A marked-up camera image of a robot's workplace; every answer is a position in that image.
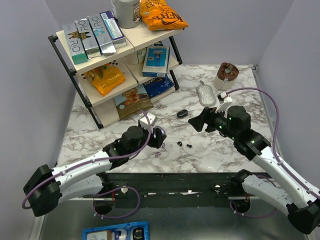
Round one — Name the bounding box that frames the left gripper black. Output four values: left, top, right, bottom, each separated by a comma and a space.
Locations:
128, 119, 167, 158

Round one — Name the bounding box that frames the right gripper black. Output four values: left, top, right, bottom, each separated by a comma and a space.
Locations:
187, 105, 238, 141

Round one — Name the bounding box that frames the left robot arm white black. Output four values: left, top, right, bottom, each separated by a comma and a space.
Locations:
22, 126, 167, 217

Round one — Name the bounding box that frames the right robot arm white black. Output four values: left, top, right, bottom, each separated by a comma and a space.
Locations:
188, 105, 320, 235

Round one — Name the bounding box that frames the black earbud charging case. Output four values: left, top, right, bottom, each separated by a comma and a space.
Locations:
176, 109, 189, 119

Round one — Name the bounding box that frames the silver glitter pouch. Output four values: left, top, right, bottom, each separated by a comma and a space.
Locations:
196, 80, 216, 107

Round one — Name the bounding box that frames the brown blue snack bag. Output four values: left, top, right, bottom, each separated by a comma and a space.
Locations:
113, 84, 154, 120

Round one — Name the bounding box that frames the brown white cup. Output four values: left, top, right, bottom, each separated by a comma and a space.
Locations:
213, 62, 239, 91

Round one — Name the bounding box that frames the dark blue chips bag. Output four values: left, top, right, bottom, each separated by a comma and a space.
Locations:
143, 76, 174, 99

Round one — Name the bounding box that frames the black and cream shelf rack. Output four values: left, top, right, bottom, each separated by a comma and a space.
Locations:
48, 23, 183, 129

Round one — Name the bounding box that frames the blue razor box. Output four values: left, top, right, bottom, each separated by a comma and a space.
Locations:
142, 45, 170, 78

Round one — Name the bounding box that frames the orange snack bag middle shelf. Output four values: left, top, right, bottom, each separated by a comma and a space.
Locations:
84, 63, 126, 96

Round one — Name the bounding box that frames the white cup on shelf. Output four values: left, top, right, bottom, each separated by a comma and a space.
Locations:
125, 47, 147, 65

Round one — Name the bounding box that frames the blue plastic tray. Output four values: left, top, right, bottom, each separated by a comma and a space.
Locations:
82, 221, 150, 240

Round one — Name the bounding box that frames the silver blue toothpaste box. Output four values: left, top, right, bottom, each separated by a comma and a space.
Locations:
88, 14, 116, 56

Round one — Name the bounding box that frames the silver toothpaste box middle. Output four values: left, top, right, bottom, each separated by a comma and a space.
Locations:
75, 18, 101, 60

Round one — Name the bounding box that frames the purple white box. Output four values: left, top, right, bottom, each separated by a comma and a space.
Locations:
99, 10, 127, 49

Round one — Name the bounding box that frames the orange chips bag top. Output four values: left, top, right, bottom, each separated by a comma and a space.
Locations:
139, 0, 189, 31

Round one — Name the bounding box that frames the teal silver toothpaste box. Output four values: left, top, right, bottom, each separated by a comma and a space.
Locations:
62, 23, 88, 65

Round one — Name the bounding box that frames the grey white mug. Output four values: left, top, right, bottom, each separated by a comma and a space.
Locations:
111, 0, 141, 29

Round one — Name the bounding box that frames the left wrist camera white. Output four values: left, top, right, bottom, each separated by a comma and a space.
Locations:
138, 112, 158, 130

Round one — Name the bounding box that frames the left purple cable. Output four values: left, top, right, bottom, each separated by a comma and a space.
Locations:
21, 110, 153, 220

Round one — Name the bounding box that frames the purple cable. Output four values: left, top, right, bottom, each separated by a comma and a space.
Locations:
224, 87, 320, 219
21, 110, 153, 220

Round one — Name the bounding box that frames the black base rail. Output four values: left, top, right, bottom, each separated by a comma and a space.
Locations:
47, 171, 248, 210

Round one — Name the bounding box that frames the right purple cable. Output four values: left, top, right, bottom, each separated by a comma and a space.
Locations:
224, 87, 320, 219

